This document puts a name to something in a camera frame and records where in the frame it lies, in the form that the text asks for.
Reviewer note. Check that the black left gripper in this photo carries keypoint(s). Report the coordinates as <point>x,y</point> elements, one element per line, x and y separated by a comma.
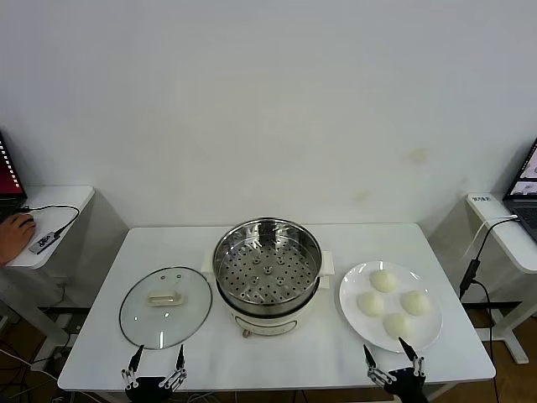
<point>149,388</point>

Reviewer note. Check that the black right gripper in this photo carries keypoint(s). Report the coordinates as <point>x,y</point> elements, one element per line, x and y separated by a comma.
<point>405,384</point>

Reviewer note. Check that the white steamed baozi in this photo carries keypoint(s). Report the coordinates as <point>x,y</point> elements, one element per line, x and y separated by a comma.
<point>397,324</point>
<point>415,302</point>
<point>370,303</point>
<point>382,280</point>

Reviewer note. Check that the round glass pot lid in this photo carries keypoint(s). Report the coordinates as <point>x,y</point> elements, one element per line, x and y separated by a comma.
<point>138,310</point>

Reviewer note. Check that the black computer mouse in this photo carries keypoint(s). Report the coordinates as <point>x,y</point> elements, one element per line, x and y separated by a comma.
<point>28,217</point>

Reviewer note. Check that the perforated steel steamer basket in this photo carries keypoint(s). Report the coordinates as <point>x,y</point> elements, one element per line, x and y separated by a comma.
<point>268,277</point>

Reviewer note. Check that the person's bare hand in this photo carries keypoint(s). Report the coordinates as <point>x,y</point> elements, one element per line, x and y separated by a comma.
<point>12,239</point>

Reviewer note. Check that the round white plate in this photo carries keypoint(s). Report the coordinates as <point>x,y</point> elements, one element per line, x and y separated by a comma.
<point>356,331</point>

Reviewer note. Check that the cream electric cooking pot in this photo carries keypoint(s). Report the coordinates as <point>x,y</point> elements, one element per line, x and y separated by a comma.
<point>268,325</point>

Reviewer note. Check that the white side desk with label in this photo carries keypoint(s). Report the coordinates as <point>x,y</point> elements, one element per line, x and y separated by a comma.
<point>516,247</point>

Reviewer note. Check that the grey usb hub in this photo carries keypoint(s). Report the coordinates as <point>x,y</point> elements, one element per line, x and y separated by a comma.
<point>43,242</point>

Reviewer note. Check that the white side desk with hub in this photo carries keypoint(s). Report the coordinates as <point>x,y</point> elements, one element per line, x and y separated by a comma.
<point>58,201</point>

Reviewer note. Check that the grey laptop with pink screen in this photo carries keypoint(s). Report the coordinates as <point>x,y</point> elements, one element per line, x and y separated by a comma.
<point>522,197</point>

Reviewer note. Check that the black laptop with dark screen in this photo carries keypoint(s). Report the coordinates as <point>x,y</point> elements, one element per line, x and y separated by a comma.
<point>10,176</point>

